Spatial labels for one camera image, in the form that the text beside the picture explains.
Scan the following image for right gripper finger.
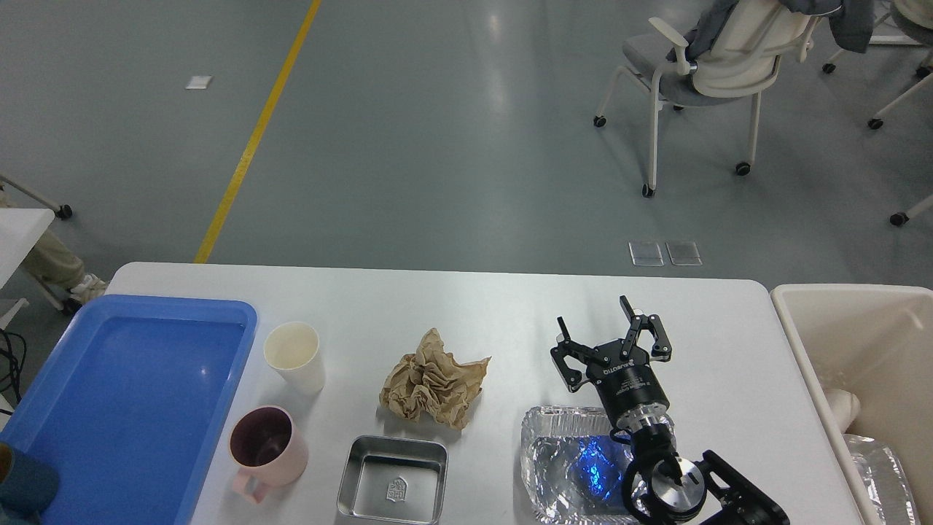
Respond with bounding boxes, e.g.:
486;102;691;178
620;295;673;362
550;316;611;393

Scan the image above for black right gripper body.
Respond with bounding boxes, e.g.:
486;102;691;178
587;339;670;431

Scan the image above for square steel tray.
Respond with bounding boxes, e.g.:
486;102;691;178
337;435;448;524

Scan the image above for pink mug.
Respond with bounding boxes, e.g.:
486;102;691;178
229;405;309;505

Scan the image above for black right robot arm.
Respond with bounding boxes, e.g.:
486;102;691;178
550;296;789;524

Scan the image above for floor outlet plates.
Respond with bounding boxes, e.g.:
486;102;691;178
628;241;703;267

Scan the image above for aluminium foil tray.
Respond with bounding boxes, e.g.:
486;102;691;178
519;405;706;524

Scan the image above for crumpled brown paper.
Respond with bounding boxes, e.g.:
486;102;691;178
378;328;491;431

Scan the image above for white cup in bin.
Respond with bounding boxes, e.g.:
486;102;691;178
824;389;861;433

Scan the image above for beige plastic bin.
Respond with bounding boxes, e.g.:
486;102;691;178
772;284;932;524

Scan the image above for foil tray in bin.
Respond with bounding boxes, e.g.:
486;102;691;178
843;433;920;524

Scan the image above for cream paper cup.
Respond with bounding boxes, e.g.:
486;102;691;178
263;320;326;395

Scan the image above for white office chair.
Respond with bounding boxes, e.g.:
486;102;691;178
593;1;823;198

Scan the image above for grey jacket on chair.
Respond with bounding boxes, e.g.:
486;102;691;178
684;1;874;62

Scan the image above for blue plastic tray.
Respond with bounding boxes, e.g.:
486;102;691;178
2;295;257;524

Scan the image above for person in black sweater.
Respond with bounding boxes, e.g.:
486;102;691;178
20;230;108;306

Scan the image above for teal cylinder object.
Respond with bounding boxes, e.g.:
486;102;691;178
1;442;60;516

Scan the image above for white side table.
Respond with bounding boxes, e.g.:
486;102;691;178
1;207;63;330

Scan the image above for black cables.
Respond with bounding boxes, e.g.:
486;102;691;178
0;330;28;416

